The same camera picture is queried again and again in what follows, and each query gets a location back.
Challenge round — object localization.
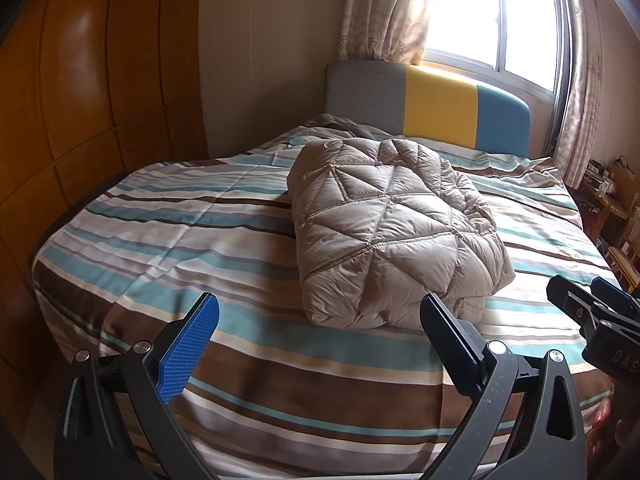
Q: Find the wooden wardrobe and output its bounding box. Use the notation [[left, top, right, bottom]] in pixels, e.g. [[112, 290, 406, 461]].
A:
[[0, 0, 209, 378]]

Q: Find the grey yellow blue headboard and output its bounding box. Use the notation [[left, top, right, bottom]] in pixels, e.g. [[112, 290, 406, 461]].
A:
[[325, 61, 531, 159]]

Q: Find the window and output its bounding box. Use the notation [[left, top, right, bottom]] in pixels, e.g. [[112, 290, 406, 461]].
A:
[[422, 0, 572, 94]]

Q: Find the rattan wooden chair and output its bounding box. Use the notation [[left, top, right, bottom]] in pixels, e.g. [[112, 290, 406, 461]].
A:
[[606, 204, 640, 294]]

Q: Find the person's right hand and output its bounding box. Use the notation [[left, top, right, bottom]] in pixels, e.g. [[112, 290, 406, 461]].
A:
[[584, 390, 640, 462]]

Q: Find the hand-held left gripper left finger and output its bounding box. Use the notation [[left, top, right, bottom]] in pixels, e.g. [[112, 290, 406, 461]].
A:
[[52, 291, 221, 480]]

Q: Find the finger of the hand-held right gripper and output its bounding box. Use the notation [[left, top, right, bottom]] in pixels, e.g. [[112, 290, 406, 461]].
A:
[[546, 275, 603, 333], [591, 276, 640, 322]]

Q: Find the beige quilted puffer jacket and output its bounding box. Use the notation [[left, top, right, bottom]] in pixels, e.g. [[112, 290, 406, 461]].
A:
[[287, 137, 517, 331]]

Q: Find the striped pillow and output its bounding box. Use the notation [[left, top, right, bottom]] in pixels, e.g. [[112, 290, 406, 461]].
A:
[[300, 114, 407, 142]]

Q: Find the clutter on desk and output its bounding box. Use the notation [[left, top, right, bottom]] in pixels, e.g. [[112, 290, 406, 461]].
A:
[[584, 159, 615, 195]]

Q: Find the wooden desk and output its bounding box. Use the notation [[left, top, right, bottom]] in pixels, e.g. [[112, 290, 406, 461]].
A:
[[579, 180, 632, 236]]

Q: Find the striped bed cover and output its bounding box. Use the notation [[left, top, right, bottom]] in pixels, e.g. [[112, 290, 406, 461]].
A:
[[30, 115, 621, 473]]

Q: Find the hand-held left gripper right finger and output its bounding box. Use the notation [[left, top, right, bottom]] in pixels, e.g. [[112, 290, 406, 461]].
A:
[[420, 292, 588, 480]]

